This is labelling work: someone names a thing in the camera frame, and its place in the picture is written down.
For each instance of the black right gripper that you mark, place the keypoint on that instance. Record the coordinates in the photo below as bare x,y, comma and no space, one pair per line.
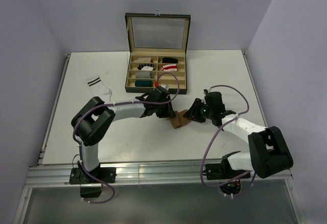
192,113

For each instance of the rolled teal sock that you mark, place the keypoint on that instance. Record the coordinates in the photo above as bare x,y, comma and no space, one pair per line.
143,83

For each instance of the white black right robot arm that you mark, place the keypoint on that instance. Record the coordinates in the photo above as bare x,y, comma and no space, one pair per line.
268,152

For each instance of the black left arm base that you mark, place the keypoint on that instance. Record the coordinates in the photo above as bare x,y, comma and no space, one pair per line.
89,187

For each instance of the aluminium table frame rail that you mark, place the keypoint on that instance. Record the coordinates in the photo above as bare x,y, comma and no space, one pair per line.
140,173

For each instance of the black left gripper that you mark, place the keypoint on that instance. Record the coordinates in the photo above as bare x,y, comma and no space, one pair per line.
168,112

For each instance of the rolled grey sock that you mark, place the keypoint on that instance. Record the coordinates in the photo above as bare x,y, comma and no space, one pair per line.
144,75

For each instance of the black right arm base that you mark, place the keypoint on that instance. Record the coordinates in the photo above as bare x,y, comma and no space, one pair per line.
223,171

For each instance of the rolled black white sock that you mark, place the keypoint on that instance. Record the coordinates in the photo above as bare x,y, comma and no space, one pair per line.
146,67

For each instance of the black compartment storage box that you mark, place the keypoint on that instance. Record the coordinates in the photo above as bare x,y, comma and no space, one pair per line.
152,37

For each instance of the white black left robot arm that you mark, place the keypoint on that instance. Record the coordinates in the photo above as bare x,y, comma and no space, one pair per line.
94,119

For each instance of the brown ribbed sock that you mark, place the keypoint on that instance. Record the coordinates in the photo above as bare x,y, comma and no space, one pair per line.
179,120

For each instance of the white sock black stripes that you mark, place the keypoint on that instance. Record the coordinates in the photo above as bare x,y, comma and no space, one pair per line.
98,88

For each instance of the red white striped sock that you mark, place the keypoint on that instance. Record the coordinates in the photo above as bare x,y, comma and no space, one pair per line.
169,67

